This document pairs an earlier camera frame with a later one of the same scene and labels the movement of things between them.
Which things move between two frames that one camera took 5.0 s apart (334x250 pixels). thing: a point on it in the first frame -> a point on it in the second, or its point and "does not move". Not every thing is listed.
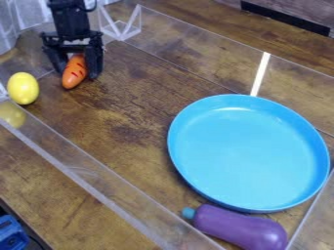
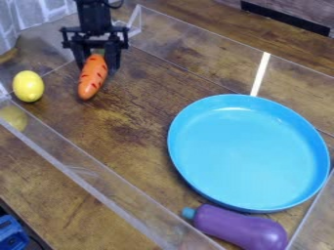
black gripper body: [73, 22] -> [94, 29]
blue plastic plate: [249, 151] does not move
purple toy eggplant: [240, 229] does not move
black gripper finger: [94, 53] -> [113, 56]
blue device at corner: [14, 236] does not move
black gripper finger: [58, 58] -> [81, 53]
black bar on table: [286, 18] does not move
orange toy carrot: [75, 71] -> [93, 76]
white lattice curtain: [22, 15] does not move
